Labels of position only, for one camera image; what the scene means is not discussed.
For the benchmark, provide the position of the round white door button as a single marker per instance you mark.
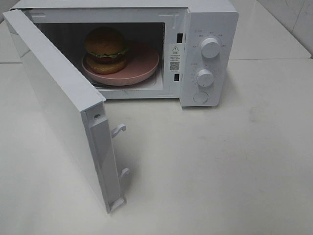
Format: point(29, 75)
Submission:
point(200, 97)

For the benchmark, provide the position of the pink round plate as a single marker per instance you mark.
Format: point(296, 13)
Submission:
point(142, 62)

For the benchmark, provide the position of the white microwave door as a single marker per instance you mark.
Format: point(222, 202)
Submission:
point(73, 107)

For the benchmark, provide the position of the toy hamburger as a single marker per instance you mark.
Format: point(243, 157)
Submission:
point(106, 50)

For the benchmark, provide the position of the glass microwave turntable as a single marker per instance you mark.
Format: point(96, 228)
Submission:
point(147, 83)

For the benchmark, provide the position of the lower white timer knob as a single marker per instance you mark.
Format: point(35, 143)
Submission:
point(205, 78)

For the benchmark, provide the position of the white warning label sticker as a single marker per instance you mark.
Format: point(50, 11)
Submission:
point(174, 57)

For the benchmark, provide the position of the white microwave oven body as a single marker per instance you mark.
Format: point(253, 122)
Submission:
point(158, 23)

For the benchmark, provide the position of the upper white round knob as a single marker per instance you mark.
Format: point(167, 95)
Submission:
point(210, 47)

